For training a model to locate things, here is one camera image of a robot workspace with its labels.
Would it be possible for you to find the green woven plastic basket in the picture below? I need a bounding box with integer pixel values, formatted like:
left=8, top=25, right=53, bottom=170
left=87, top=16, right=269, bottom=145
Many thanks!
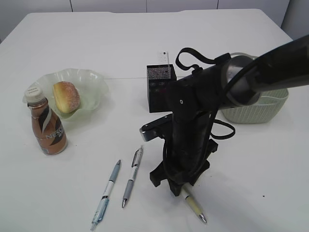
left=222, top=52, right=289, bottom=124

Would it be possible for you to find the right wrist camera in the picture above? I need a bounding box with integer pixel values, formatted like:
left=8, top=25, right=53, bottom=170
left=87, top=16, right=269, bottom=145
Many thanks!
left=140, top=114, right=172, bottom=142

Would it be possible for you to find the beige green pen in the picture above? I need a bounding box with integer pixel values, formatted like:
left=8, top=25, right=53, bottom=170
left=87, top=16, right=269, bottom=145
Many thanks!
left=181, top=187, right=207, bottom=224

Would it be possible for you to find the grey white pen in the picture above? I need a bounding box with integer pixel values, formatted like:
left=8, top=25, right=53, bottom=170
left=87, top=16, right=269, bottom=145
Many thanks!
left=122, top=145, right=143, bottom=208

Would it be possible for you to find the brown coffee bottle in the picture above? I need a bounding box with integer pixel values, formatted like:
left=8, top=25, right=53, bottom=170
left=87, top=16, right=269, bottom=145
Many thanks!
left=24, top=87, right=67, bottom=155

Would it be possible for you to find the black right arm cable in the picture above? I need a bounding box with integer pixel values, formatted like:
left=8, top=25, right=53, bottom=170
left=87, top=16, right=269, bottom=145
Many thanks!
left=163, top=47, right=236, bottom=177

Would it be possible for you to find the clear plastic ruler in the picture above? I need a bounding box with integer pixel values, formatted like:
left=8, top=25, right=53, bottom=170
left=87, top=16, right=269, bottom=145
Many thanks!
left=157, top=51, right=169, bottom=65

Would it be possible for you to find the sugared bread roll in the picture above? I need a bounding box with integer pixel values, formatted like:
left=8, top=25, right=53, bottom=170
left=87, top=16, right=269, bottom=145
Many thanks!
left=53, top=81, right=81, bottom=114

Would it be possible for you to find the black mesh pen holder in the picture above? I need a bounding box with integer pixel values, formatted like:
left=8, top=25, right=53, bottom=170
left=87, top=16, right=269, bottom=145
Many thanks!
left=147, top=64, right=177, bottom=113

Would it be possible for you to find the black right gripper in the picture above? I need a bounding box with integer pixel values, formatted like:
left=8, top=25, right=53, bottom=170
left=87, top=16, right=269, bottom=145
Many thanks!
left=150, top=139, right=218, bottom=196

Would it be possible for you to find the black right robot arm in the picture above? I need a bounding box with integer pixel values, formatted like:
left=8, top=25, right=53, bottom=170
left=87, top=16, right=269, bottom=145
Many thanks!
left=140, top=36, right=309, bottom=196

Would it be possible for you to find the pale green glass plate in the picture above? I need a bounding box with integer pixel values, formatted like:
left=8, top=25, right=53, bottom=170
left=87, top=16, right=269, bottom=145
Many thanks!
left=30, top=68, right=109, bottom=121

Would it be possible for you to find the light blue pen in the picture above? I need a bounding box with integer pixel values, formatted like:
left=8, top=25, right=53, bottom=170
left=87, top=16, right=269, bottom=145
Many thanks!
left=90, top=160, right=121, bottom=232

